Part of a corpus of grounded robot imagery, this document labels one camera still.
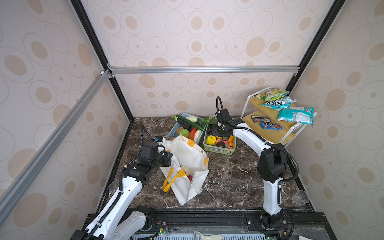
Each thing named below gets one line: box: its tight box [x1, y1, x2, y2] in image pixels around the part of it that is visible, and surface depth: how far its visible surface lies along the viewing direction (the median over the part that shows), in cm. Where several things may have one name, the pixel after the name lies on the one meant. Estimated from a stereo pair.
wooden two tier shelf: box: [240, 86, 318, 147], surface depth 77 cm
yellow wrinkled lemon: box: [206, 135, 217, 145], surface depth 102 cm
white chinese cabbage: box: [194, 129, 202, 144], surface depth 103 cm
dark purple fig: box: [216, 141, 226, 148], surface depth 102 cm
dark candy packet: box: [251, 115, 271, 123], surface depth 99 cm
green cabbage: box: [178, 128, 190, 138], surface depth 102 cm
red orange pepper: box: [188, 128, 197, 140], surface depth 104 cm
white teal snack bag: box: [260, 96, 298, 111], surface depth 78 cm
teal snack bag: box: [277, 106, 314, 128], surface depth 73 cm
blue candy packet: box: [259, 122, 283, 130], surface depth 94 cm
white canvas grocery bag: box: [158, 134, 209, 206], surface depth 84 cm
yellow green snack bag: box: [254, 88, 291, 102], surface depth 79 cm
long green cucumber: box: [175, 114, 204, 131], surface depth 108 cm
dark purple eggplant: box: [174, 116, 193, 132], surface depth 108 cm
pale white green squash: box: [185, 115, 198, 123], surface depth 111 cm
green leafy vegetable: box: [198, 117, 211, 125], surface depth 108 cm
